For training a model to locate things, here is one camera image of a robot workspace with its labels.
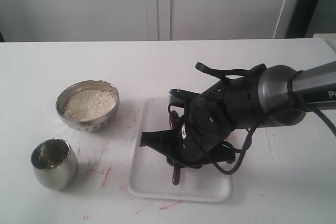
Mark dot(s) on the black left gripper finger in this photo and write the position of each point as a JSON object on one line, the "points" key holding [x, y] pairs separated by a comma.
{"points": [[164, 142]]}

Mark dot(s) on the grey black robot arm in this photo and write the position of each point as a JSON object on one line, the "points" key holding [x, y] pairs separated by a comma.
{"points": [[272, 97]]}

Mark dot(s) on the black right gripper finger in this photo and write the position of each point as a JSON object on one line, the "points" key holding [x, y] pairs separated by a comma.
{"points": [[223, 152]]}

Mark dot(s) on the steel bowl of rice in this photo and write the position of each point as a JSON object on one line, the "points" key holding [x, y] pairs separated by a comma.
{"points": [[88, 105]]}

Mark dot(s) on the brown wooden spoon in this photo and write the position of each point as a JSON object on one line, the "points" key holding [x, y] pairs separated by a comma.
{"points": [[176, 171]]}

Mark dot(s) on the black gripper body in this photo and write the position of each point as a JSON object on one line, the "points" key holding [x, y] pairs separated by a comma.
{"points": [[204, 124]]}

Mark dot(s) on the small steel cup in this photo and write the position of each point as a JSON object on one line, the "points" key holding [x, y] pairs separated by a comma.
{"points": [[54, 163]]}

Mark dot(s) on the white plastic tray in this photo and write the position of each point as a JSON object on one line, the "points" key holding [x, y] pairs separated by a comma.
{"points": [[151, 176]]}

